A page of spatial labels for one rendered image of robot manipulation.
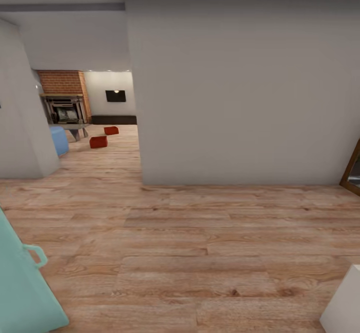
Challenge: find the storage box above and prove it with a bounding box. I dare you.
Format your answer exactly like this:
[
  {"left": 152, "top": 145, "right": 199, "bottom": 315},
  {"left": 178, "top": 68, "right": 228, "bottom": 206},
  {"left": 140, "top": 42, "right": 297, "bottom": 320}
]
[
  {"left": 104, "top": 126, "right": 119, "bottom": 136},
  {"left": 89, "top": 136, "right": 108, "bottom": 149}
]

